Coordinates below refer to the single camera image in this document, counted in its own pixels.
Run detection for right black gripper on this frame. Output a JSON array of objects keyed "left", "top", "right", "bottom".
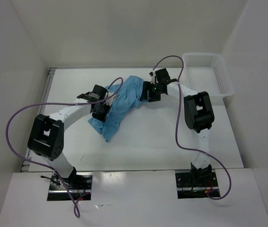
[{"left": 140, "top": 81, "right": 162, "bottom": 102}]

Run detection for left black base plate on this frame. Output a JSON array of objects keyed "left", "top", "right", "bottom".
[{"left": 41, "top": 172, "right": 93, "bottom": 201}]

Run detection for white plastic basket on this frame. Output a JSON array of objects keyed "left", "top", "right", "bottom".
[{"left": 182, "top": 52, "right": 234, "bottom": 98}]

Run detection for purple cable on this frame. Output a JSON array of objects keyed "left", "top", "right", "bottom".
[
  {"left": 151, "top": 55, "right": 232, "bottom": 201},
  {"left": 6, "top": 77, "right": 124, "bottom": 218}
]

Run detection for light blue shorts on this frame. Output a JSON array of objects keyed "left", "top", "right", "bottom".
[{"left": 88, "top": 75, "right": 144, "bottom": 142}]

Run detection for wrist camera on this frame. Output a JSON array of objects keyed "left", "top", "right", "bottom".
[
  {"left": 149, "top": 71, "right": 157, "bottom": 84},
  {"left": 104, "top": 92, "right": 116, "bottom": 106}
]

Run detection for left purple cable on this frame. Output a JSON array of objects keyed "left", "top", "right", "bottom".
[{"left": 6, "top": 77, "right": 124, "bottom": 218}]

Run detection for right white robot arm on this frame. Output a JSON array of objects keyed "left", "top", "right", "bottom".
[{"left": 140, "top": 68, "right": 214, "bottom": 186}]

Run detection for aluminium table edge rail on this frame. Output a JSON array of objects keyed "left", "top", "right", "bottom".
[{"left": 21, "top": 68, "right": 56, "bottom": 171}]

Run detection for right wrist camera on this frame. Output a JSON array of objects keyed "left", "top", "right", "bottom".
[{"left": 149, "top": 71, "right": 157, "bottom": 84}]

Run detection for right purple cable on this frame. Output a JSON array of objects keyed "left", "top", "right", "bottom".
[{"left": 151, "top": 55, "right": 232, "bottom": 201}]

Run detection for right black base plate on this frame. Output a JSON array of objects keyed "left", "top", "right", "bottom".
[{"left": 175, "top": 170, "right": 221, "bottom": 199}]

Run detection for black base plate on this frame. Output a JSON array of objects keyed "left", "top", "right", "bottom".
[
  {"left": 175, "top": 170, "right": 221, "bottom": 199},
  {"left": 41, "top": 172, "right": 93, "bottom": 201}
]

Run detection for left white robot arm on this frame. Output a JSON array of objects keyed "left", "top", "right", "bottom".
[{"left": 27, "top": 85, "right": 115, "bottom": 189}]

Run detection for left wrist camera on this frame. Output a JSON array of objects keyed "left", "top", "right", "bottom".
[{"left": 104, "top": 92, "right": 116, "bottom": 106}]

